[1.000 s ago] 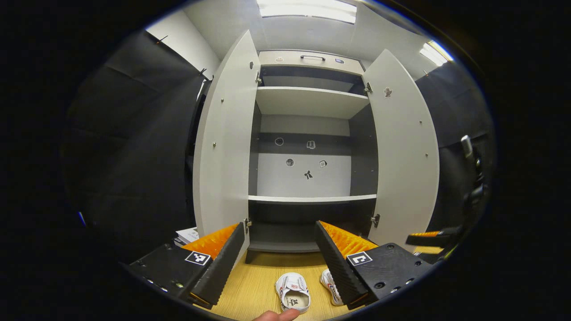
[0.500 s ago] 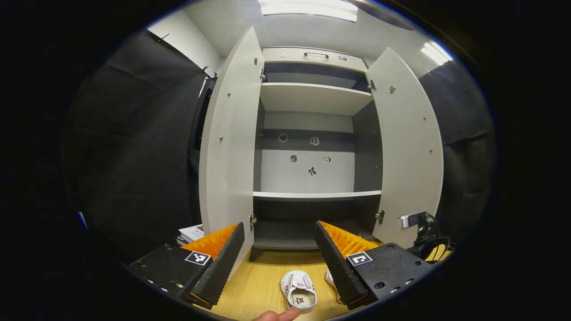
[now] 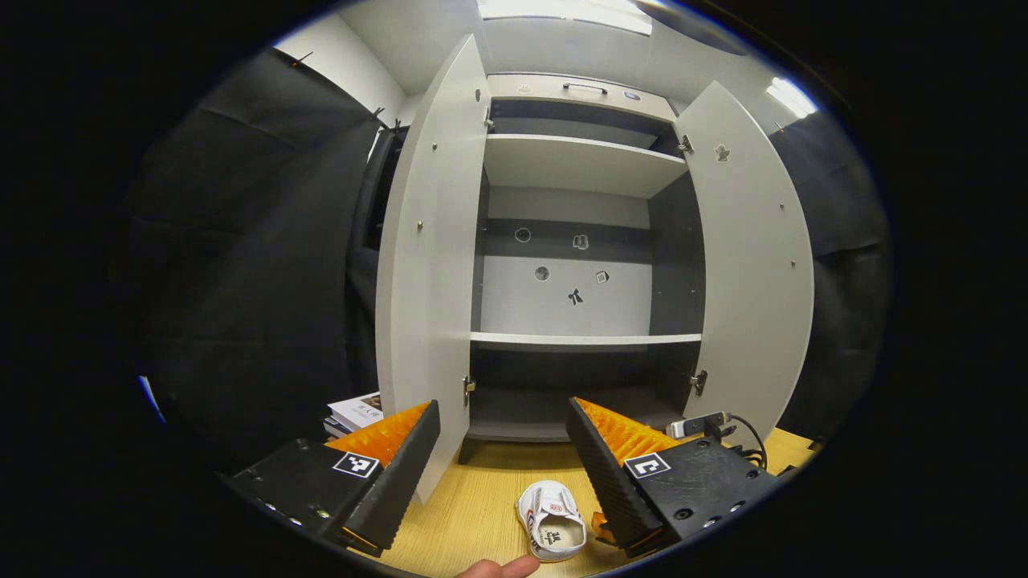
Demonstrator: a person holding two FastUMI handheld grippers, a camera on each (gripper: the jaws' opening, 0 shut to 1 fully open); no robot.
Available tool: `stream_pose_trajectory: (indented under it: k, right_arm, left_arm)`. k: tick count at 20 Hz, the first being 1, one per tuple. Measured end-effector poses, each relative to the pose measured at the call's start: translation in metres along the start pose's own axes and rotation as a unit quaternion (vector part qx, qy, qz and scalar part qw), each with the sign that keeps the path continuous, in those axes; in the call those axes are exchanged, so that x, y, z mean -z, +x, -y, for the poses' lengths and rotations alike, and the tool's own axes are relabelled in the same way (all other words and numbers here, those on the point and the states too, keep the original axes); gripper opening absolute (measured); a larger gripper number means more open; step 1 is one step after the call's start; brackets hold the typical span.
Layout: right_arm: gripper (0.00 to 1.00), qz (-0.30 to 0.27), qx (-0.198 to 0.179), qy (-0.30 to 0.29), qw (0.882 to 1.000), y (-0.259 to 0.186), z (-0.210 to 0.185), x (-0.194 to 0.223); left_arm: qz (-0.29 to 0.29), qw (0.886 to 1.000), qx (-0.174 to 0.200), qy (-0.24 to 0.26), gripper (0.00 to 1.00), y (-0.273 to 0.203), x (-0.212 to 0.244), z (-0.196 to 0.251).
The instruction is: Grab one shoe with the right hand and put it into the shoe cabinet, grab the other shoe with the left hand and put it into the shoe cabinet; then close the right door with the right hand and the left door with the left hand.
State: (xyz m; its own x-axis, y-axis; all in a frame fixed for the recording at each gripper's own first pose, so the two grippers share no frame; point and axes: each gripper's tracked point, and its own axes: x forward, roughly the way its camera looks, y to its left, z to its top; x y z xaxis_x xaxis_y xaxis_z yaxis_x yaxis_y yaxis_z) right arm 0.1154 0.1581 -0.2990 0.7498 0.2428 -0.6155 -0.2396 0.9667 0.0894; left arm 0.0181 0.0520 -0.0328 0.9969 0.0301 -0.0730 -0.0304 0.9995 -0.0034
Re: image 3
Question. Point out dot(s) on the stack of books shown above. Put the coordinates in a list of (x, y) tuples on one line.
[(357, 413)]

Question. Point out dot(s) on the ceiling light panel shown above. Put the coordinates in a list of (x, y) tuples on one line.
[(562, 14), (791, 98)]

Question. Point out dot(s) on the white shoe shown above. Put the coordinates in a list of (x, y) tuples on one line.
[(554, 522)]

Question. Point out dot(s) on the black backdrop cloth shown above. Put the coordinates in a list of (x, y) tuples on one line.
[(257, 281)]

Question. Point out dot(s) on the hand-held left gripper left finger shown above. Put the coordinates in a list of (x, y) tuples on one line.
[(401, 482)]

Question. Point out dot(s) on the grey cabinet drawer front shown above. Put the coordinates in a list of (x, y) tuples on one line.
[(546, 100)]

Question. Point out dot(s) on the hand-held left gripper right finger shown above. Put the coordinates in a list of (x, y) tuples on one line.
[(610, 482)]

